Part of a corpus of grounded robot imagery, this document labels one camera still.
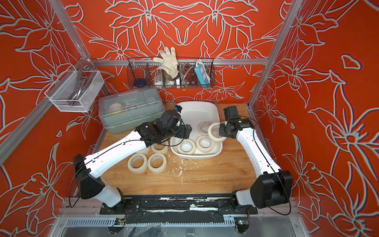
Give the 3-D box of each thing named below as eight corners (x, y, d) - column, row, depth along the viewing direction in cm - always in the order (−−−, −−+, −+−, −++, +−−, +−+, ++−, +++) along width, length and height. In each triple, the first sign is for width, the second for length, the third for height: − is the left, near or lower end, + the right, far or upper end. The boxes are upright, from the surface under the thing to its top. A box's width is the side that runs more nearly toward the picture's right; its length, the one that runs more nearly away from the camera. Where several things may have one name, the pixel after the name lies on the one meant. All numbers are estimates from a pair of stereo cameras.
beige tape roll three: (126, 173, 86) (124, 171, 83) (131, 155, 93) (130, 153, 91) (145, 173, 86) (144, 171, 83) (148, 155, 93) (147, 153, 91)
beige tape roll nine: (146, 173, 86) (145, 171, 83) (150, 155, 93) (148, 153, 91) (166, 173, 86) (165, 171, 83) (167, 155, 93) (167, 153, 91)
